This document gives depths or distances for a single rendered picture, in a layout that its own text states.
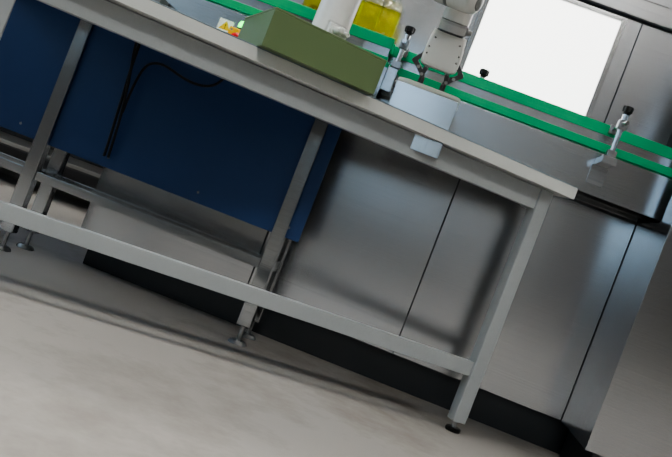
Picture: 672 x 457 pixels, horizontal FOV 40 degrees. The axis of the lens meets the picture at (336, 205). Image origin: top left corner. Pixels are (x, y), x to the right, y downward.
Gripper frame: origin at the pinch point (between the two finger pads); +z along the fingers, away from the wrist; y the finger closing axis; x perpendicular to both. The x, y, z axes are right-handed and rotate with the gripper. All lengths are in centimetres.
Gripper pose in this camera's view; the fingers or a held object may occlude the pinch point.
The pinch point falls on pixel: (430, 87)
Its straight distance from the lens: 250.0
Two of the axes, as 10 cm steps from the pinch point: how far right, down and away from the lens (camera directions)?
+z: -3.3, 9.1, 2.5
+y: -9.3, -3.6, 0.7
